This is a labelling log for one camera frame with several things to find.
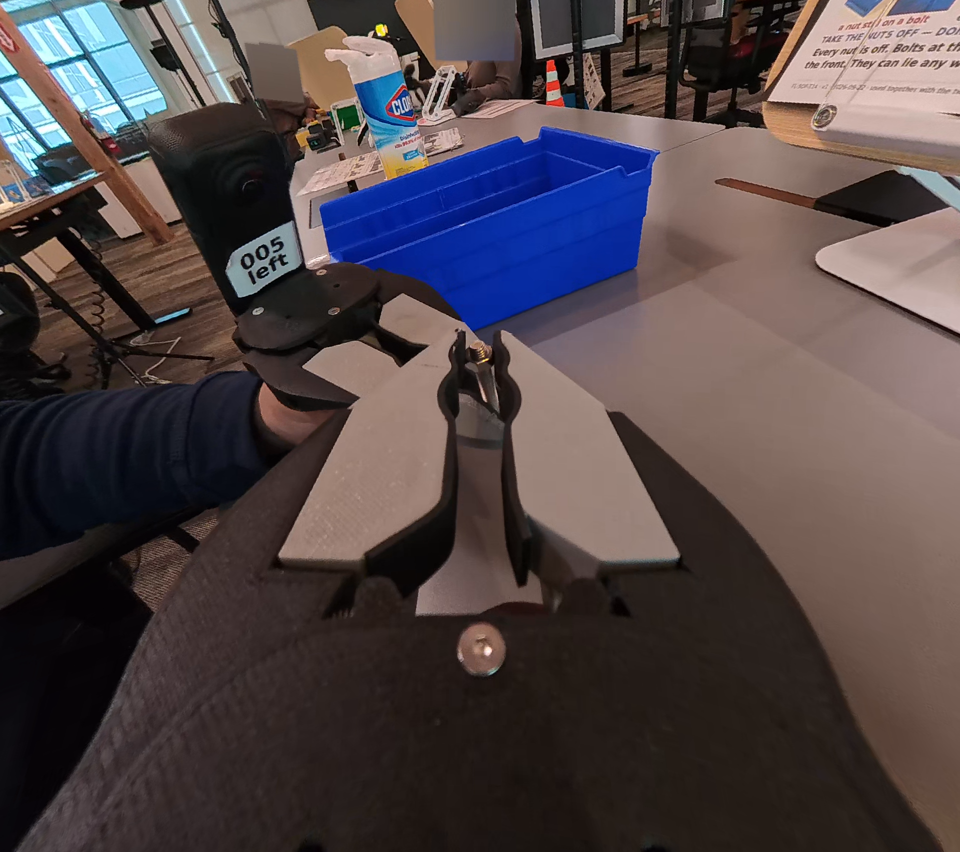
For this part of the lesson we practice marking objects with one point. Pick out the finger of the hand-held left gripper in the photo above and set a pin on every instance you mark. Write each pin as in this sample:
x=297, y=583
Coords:
x=416, y=327
x=352, y=372

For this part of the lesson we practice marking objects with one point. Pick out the steel bolt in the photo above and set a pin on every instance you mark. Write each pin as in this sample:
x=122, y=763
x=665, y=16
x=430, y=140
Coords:
x=480, y=351

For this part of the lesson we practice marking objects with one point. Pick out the instruction sheet on stand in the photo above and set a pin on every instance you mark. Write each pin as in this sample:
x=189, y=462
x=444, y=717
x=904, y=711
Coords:
x=862, y=143

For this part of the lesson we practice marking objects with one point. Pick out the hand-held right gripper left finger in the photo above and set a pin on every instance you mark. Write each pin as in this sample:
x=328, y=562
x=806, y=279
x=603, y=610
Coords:
x=375, y=477

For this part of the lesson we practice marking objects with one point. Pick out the person's torso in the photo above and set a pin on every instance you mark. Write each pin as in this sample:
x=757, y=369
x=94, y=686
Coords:
x=45, y=717

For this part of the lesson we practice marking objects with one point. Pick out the black wall monitor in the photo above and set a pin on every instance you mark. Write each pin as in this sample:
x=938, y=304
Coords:
x=352, y=11

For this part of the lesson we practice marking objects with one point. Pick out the person's left forearm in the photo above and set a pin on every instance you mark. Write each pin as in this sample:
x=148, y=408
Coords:
x=112, y=454

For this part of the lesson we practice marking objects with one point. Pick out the blue plastic bin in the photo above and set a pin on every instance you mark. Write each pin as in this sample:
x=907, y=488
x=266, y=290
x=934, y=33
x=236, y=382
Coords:
x=487, y=244

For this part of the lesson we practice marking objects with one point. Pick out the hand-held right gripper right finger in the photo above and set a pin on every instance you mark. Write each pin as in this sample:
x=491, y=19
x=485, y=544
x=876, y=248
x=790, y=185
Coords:
x=585, y=484

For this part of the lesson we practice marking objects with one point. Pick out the wooden desk black legs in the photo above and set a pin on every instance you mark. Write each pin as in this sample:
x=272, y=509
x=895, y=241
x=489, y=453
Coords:
x=52, y=195

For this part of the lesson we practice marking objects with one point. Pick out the tan wooden board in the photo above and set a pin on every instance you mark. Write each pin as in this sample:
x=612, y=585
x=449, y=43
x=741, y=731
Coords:
x=411, y=15
x=315, y=68

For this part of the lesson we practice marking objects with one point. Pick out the wooden post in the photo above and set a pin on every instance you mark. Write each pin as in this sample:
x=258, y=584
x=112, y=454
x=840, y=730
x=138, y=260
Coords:
x=90, y=152

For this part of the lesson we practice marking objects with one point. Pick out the white phone stand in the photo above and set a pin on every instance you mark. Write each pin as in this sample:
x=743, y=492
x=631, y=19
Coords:
x=448, y=75

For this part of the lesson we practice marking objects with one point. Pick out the orange traffic cone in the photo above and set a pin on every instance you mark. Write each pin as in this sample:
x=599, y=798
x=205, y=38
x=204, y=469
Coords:
x=554, y=90

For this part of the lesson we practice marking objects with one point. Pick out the sleeved printed paper sheet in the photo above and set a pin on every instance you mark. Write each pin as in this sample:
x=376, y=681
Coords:
x=337, y=173

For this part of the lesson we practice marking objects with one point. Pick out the black office chair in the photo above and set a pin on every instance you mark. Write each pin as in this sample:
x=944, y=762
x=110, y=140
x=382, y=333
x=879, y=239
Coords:
x=712, y=64

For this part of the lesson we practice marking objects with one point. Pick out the wipes canister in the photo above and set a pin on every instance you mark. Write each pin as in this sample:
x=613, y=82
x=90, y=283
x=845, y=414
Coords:
x=390, y=116

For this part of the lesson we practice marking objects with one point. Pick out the person's left hand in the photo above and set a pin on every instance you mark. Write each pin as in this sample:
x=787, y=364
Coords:
x=289, y=424

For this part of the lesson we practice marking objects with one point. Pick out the green white box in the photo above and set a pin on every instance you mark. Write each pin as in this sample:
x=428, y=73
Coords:
x=346, y=120

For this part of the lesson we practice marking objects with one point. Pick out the black floor lamp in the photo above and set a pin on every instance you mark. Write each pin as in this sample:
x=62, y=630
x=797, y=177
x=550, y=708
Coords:
x=141, y=0

